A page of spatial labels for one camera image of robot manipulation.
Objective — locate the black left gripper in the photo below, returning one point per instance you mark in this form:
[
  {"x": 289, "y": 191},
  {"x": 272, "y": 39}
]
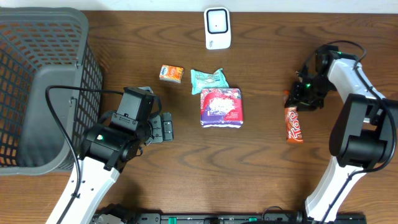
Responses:
[{"x": 161, "y": 127}]

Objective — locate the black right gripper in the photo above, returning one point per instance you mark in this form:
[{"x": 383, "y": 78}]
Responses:
[{"x": 296, "y": 99}]

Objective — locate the red snack bar wrapper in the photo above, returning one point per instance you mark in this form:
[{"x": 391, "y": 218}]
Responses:
[{"x": 293, "y": 129}]

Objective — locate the red purple snack pack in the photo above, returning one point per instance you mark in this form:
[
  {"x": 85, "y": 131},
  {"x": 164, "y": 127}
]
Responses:
[{"x": 221, "y": 108}]

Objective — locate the small orange box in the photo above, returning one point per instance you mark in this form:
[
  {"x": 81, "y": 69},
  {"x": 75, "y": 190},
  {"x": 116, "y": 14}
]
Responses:
[{"x": 171, "y": 73}]

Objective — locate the teal wet wipes pack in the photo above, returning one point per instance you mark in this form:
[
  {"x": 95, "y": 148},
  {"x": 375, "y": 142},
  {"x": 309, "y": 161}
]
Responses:
[{"x": 202, "y": 80}]

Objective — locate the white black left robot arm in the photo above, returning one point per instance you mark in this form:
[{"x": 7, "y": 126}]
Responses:
[{"x": 104, "y": 151}]

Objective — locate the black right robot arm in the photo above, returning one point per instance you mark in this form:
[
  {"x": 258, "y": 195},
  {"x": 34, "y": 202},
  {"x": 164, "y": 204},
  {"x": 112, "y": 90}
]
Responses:
[{"x": 364, "y": 137}]

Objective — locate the grey plastic mesh basket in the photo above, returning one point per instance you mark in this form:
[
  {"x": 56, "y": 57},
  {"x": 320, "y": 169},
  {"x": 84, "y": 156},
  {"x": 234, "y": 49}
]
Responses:
[{"x": 50, "y": 88}]

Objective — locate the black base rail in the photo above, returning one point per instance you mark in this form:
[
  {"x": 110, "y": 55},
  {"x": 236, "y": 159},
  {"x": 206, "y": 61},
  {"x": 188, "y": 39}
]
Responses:
[{"x": 217, "y": 218}]

